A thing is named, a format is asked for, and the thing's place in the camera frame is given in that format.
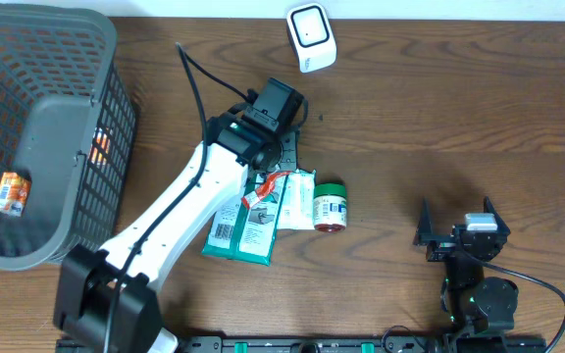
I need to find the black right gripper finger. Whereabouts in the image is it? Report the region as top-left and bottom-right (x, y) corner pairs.
(416, 198), (433, 236)
(483, 196), (508, 230)

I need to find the red white sachet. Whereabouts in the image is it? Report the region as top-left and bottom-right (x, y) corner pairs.
(241, 171), (290, 210)

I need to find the white teal wipes packet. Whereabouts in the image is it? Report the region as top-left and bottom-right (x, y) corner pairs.
(278, 170), (316, 230)

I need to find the green lid spice jar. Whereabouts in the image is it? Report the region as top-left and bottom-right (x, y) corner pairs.
(313, 183), (347, 232)

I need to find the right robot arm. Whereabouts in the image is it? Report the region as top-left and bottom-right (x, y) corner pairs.
(414, 197), (519, 353)

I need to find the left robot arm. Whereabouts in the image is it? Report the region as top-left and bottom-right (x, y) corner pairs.
(53, 111), (301, 352)

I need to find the white barcode scanner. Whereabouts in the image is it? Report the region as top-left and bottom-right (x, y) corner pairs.
(286, 3), (337, 74)

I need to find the grey plastic shopping basket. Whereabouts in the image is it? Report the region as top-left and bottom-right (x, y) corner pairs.
(0, 4), (139, 271)

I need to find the orange small box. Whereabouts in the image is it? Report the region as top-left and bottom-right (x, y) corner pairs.
(0, 172), (31, 217)

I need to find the black mounting rail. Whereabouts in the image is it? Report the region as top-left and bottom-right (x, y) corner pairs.
(55, 334), (548, 353)

